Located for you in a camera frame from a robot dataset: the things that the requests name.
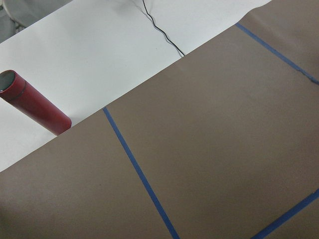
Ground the brown paper table cover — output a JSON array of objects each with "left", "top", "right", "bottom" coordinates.
[{"left": 0, "top": 0, "right": 319, "bottom": 239}]

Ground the red cylindrical bottle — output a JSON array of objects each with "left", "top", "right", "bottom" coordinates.
[{"left": 0, "top": 70, "right": 72, "bottom": 135}]

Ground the thin black cable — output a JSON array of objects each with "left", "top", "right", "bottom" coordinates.
[{"left": 142, "top": 0, "right": 185, "bottom": 56}]

